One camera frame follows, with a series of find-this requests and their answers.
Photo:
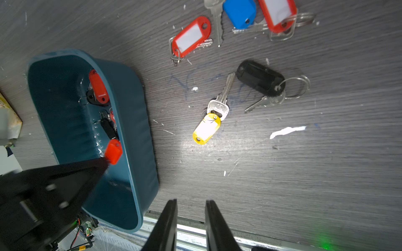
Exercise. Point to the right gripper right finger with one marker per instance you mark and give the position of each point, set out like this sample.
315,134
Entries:
218,234

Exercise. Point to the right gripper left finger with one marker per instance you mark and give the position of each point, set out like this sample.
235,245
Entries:
164,234

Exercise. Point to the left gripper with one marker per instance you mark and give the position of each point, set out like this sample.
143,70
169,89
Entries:
39,206

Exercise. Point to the red tag key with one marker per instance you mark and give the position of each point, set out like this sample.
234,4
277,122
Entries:
282,18
113,151
194,36

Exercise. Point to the teal plastic storage box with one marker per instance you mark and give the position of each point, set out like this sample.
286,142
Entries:
58,83

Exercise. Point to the yellow white tag key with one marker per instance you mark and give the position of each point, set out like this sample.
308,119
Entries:
217,111

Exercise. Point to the black tag key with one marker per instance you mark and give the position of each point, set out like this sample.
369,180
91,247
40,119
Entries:
268,82

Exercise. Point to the blue tag key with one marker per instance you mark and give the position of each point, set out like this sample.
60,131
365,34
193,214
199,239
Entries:
241,13

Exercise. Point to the pile of keys in box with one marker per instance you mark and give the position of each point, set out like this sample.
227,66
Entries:
97,95

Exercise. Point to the tissue packet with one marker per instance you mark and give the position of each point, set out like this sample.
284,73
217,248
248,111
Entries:
11,124

